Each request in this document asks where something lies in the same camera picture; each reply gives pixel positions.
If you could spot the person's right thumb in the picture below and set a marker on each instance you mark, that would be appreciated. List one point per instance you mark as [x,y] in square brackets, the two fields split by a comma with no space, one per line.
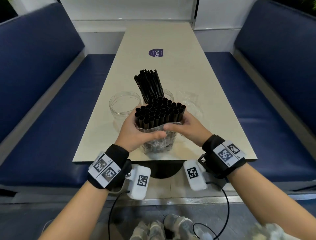
[172,127]

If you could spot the person's right hand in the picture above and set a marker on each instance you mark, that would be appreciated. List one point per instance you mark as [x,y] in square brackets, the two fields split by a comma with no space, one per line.
[195,132]

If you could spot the black table base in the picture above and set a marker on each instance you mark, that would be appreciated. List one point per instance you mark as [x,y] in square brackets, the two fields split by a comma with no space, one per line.
[160,170]

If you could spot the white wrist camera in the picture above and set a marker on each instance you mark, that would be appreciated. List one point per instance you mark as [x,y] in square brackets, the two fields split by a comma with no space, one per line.
[195,175]
[139,181]

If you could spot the round purple sticker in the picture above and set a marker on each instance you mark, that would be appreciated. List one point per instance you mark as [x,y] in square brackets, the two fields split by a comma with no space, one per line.
[156,53]

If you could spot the crumpled clear plastic wrap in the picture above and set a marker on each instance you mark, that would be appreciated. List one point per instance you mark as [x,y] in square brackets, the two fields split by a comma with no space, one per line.
[191,102]

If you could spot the person's right forearm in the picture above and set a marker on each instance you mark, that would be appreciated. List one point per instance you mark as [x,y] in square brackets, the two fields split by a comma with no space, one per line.
[249,195]

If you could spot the blue bench seat cushion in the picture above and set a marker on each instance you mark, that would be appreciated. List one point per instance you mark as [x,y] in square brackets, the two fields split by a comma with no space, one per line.
[261,128]
[49,138]

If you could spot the person's left thumb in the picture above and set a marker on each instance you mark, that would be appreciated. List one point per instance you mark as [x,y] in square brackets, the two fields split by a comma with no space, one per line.
[154,136]

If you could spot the bundle of wide black straws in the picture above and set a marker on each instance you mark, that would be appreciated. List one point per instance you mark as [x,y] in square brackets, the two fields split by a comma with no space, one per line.
[159,113]

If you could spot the person's left forearm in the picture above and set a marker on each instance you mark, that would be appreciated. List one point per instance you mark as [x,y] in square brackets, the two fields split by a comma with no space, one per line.
[74,212]

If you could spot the blue bench backrest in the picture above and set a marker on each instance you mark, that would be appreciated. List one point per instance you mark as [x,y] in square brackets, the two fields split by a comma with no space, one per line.
[29,66]
[284,54]

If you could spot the person's grey shoe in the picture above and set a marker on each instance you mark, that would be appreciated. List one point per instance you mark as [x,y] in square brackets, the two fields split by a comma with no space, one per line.
[147,231]
[180,226]

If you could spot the person's left hand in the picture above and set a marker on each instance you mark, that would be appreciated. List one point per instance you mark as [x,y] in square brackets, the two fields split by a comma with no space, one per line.
[128,134]

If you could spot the bundle of thin black straws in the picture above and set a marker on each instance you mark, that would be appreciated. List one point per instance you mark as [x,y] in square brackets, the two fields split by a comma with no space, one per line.
[149,84]

